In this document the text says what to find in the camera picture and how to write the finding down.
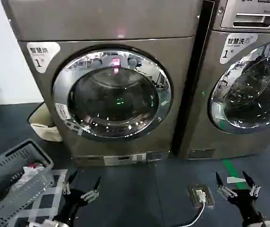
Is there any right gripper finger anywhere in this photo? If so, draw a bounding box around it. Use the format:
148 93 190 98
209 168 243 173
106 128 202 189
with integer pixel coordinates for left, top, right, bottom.
215 171 238 199
242 170 261 198

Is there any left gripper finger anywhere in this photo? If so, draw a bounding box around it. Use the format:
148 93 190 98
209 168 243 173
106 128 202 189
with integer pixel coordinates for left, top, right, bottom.
80 176 102 204
62 171 78 195

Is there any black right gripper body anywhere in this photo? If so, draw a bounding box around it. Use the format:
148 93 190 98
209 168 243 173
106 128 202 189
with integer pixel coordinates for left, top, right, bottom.
227 189 264 224

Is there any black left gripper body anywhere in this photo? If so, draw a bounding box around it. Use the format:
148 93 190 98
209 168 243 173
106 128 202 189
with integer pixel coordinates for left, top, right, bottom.
53 188 90 224

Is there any white floor tape piece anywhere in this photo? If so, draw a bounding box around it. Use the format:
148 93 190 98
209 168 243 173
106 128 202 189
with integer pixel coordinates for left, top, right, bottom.
226 176 247 184

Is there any metal floor socket box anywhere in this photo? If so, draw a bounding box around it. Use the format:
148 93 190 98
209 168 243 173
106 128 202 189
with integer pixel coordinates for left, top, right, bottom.
187 185 216 209

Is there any green floor tape strip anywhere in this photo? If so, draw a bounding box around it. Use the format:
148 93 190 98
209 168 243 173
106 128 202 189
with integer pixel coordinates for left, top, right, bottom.
222 158 245 183

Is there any white power plug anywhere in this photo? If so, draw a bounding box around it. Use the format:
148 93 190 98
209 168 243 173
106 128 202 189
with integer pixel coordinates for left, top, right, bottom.
194 189 208 203

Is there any white cloth in basket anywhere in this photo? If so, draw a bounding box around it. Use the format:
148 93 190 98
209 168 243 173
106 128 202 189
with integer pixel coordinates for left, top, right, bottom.
22 165 46 182

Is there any beige fabric bag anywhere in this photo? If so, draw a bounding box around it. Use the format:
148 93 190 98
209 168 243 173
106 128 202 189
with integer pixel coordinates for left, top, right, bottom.
26 102 63 142

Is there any grey plastic laundry basket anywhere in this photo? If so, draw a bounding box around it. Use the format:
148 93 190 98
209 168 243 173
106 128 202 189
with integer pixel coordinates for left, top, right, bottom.
0 140 55 227

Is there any grey dryer with drawer panel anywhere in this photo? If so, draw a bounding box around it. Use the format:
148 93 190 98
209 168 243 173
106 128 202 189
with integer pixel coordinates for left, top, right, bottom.
179 0 270 160

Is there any white warning sticker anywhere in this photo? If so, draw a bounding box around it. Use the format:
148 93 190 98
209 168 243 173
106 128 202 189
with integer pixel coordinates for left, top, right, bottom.
54 102 72 120

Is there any round glass dryer door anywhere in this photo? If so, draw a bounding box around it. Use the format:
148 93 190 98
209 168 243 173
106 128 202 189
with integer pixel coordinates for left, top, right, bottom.
207 39 270 135
52 44 174 143

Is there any white number label sticker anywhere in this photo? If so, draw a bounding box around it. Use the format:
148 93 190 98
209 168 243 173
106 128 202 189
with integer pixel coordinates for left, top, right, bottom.
26 42 61 74
224 33 259 65

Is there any grey dryer with plain top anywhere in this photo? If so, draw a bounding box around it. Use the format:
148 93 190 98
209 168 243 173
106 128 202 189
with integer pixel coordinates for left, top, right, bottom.
1 0 203 166

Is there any silver drawer control panel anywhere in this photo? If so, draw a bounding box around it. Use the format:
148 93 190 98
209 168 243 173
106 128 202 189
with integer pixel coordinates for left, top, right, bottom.
220 0 270 30

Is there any white power cable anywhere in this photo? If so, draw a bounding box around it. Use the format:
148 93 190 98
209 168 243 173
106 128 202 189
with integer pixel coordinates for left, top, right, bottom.
183 200 207 227

